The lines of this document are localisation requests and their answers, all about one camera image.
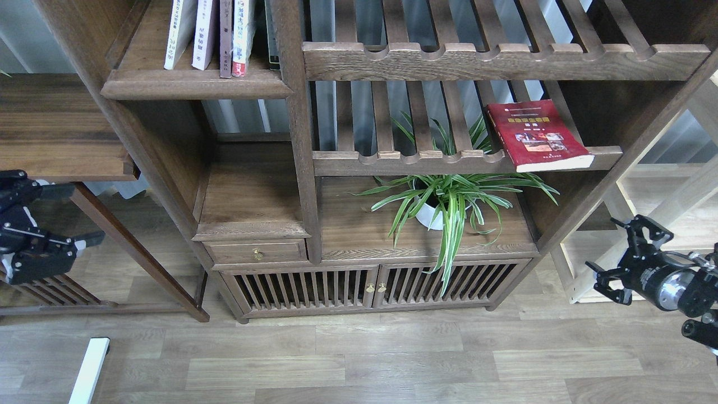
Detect dark wooden bookshelf cabinet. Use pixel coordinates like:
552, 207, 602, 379
35, 1, 716, 323

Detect pale lavender white book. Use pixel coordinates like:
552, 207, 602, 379
192, 1, 219, 71

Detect white plant pot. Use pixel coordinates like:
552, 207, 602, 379
410, 175, 470, 230

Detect dark thin upright book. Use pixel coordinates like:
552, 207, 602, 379
265, 1, 280, 71

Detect brown spine upright book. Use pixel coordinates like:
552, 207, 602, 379
219, 0, 234, 79

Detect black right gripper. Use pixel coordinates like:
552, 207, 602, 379
585, 214, 693, 312

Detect light wooden shelf rack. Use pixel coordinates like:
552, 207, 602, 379
552, 76, 717, 304

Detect yellow green cover book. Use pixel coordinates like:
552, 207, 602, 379
163, 1, 198, 70

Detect red cover book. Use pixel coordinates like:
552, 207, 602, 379
487, 99, 594, 172

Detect green spider plant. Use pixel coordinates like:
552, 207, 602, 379
352, 111, 559, 297

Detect white bar on floor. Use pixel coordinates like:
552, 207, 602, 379
68, 337, 111, 403

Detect white red upright book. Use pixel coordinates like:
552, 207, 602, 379
231, 1, 255, 77

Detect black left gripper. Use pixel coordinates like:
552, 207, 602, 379
1, 171, 105, 286

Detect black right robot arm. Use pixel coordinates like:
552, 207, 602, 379
586, 214, 717, 355

